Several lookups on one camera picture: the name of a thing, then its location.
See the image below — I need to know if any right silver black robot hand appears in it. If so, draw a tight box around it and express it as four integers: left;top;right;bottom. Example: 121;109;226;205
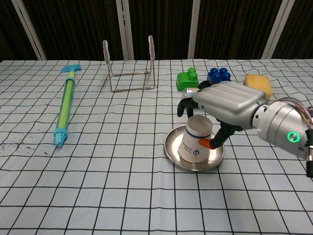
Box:
177;81;268;150

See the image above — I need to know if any white paper cup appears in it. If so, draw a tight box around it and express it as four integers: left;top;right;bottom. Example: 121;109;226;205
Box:
177;116;213;164

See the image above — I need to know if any round metal plate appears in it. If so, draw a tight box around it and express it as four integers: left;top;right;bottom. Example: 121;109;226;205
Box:
163;124;225;172

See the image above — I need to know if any blue toy building block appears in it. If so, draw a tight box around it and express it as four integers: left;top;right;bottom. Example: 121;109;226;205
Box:
206;67;232;84

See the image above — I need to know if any yellow sponge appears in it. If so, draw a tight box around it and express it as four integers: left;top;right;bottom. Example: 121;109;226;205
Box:
245;74;272;100

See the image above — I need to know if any light blue drink can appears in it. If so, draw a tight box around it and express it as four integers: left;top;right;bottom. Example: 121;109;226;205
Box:
182;87;201;98

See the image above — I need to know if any green toy building block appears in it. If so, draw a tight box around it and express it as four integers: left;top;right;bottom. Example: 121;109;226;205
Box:
177;68;200;92

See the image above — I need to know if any checkered white tablecloth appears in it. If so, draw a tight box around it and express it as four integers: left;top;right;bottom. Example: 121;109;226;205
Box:
0;58;313;235

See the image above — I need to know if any blue green toy water pump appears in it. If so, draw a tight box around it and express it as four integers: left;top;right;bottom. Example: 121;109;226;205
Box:
53;64;82;148

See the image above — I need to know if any white metal frame post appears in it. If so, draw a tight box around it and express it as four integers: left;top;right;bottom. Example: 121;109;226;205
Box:
115;0;134;60
11;0;47;61
187;0;201;59
262;0;291;59

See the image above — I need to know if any metal wire stand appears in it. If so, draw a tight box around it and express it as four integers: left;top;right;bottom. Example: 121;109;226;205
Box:
102;35;157;93

